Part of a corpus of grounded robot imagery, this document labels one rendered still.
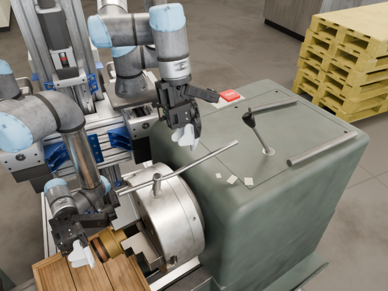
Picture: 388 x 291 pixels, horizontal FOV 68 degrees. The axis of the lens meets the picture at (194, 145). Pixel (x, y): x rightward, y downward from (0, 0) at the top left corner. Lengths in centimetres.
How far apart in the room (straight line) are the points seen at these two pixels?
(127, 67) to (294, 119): 70
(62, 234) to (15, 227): 164
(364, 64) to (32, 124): 284
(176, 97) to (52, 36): 72
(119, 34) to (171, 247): 55
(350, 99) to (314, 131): 233
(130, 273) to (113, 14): 79
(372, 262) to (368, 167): 98
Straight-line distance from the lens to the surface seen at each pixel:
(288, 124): 104
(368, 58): 315
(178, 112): 69
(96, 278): 110
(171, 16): 65
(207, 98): 74
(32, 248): 240
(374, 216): 265
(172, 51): 66
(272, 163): 87
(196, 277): 107
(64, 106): 91
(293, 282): 149
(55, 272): 116
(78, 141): 100
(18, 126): 86
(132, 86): 132
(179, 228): 80
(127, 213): 89
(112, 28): 75
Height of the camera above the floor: 184
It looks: 40 degrees down
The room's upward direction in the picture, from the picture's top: straight up
